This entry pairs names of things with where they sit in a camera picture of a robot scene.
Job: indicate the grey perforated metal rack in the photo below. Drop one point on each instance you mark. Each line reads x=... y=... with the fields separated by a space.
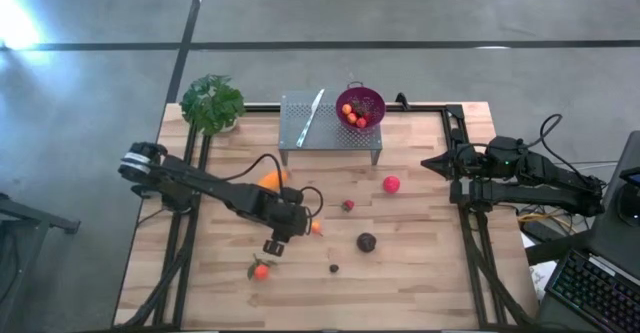
x=330 y=133

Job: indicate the white printed paper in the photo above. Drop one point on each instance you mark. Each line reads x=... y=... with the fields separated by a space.
x=542 y=279

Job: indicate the purple plastic colander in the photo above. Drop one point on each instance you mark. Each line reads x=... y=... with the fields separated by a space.
x=376 y=100

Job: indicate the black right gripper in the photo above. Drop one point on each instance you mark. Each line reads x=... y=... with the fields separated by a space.
x=470 y=164

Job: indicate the large dark purple fruit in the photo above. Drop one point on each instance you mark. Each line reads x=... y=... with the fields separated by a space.
x=366 y=242

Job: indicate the red round apple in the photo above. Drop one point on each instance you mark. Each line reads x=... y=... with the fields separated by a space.
x=391 y=184

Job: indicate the small black bracket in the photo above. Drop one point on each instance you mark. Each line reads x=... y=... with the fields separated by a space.
x=401 y=102

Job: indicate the small device with blue screen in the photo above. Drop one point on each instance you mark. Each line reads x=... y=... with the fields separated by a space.
x=632 y=177

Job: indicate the small orange peach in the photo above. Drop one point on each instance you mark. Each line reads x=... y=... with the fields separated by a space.
x=346 y=109

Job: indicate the grey laptop with backlit keyboard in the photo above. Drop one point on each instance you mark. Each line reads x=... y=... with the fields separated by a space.
x=595 y=293

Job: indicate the black round device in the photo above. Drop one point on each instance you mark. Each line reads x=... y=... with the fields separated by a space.
x=631 y=205

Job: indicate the yellow orange mango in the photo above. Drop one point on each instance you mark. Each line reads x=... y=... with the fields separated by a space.
x=274 y=179

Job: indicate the green plant in white pot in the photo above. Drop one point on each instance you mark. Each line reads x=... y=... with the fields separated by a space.
x=212 y=104

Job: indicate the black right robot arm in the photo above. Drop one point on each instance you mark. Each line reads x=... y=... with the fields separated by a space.
x=550 y=198

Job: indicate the black metal stand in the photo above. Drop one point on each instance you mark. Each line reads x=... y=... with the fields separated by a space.
x=40 y=217

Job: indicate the small green leafy fruit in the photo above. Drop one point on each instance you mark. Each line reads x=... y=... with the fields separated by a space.
x=361 y=107

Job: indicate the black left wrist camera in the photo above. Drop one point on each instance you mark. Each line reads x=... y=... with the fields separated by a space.
x=274 y=248

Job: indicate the silver table knife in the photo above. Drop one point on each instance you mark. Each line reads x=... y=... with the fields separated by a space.
x=310 y=118

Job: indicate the red strawberry green leaves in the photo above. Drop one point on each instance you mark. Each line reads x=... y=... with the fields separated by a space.
x=348 y=205
x=361 y=122

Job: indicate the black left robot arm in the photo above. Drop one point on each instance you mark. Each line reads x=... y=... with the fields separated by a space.
x=210 y=188

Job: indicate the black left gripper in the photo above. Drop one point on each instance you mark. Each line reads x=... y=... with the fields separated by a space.
x=285 y=215

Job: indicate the black desk beam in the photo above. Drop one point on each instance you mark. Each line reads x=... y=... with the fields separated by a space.
x=555 y=250

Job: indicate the small orange pear with stem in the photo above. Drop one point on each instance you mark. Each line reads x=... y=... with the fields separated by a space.
x=317 y=229

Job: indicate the orange tangerine with green leaves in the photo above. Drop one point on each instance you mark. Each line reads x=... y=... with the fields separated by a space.
x=261 y=272

